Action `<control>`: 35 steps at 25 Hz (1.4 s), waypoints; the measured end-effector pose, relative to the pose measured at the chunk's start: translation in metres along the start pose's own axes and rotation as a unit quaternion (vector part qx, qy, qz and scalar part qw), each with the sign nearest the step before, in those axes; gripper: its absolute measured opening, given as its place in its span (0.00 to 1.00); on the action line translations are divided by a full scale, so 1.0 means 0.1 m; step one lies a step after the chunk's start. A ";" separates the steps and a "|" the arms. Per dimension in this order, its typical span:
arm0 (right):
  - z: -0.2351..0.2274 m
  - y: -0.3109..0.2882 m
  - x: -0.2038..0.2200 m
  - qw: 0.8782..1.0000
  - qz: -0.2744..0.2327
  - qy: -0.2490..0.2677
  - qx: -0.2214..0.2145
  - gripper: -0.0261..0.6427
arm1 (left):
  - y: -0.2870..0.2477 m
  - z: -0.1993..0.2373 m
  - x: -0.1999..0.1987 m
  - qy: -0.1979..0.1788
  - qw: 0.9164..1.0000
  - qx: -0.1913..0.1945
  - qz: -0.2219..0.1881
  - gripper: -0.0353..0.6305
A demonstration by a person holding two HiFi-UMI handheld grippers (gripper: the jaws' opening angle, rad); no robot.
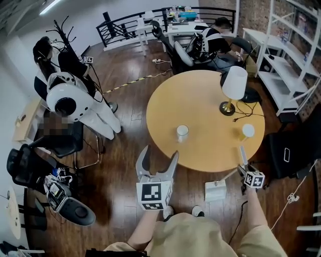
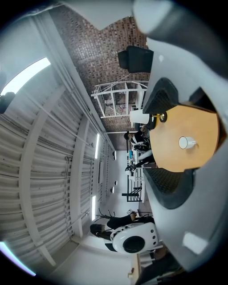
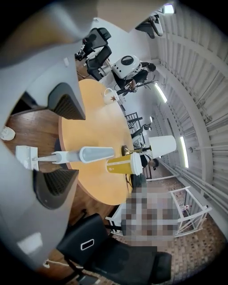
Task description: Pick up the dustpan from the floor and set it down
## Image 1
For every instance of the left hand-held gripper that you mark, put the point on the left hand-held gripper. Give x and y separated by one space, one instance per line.
151 194

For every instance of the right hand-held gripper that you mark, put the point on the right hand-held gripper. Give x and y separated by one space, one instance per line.
254 180

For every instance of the person's left forearm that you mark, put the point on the person's left forearm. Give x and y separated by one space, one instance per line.
145 226

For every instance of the person's right forearm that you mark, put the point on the person's right forearm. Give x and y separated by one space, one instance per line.
255 210

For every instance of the yellow black striped floor strip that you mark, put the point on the yellow black striped floor strip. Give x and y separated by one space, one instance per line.
128 84

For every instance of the yellow cup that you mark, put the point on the yellow cup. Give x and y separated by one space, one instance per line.
247 131

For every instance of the black fabric chair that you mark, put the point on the black fabric chair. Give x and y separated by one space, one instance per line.
278 153

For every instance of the clear glass cup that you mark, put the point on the clear glass cup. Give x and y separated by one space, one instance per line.
182 134

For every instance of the black phone white edge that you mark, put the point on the black phone white edge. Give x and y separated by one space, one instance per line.
287 154

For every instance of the person's left white shoe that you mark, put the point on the person's left white shoe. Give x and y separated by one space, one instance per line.
168 212

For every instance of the person's white shoe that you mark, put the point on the person's white shoe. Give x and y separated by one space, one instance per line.
198 210
168 212

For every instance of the person's right white shoe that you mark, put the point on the person's right white shoe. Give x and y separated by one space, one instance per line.
198 210

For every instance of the round wooden table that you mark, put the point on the round wooden table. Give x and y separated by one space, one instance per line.
200 105

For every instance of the white shade brass table lamp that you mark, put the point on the white shade brass table lamp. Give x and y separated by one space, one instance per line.
234 80

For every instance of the person's beige clothing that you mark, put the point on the person's beige clothing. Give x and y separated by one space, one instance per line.
190 238

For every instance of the cardboard box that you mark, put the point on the cardboard box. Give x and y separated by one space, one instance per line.
251 65

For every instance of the black metal-legged chair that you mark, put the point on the black metal-legged chair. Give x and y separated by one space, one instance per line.
65 146

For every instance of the grey headset device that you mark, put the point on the grey headset device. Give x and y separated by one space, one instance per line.
72 209

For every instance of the white shelving unit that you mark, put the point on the white shelving unit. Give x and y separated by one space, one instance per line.
281 62

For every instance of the white power strip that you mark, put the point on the white power strip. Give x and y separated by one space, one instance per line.
157 60

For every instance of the white round-headed robot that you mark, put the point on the white round-headed robot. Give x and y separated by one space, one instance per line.
67 100

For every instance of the black office chair white cushion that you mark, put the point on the black office chair white cushion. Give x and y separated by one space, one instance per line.
180 55

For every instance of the black mesh office chair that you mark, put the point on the black mesh office chair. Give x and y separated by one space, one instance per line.
23 165

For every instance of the small white desk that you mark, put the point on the small white desk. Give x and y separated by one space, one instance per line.
145 28

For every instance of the light wooden shelf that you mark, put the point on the light wooden shelf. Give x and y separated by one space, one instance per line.
26 120

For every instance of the white desk with clutter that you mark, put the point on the white desk with clutter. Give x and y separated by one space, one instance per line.
183 27

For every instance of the black metal railing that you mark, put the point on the black metal railing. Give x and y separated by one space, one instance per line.
118 30

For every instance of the small white round table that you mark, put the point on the small white round table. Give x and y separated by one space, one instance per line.
13 213

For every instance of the blue plastic box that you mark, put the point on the blue plastic box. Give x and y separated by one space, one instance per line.
187 13

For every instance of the black coat rack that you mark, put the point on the black coat rack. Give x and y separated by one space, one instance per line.
65 37

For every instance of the ceiling light strip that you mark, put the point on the ceiling light strip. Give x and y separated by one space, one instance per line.
49 7

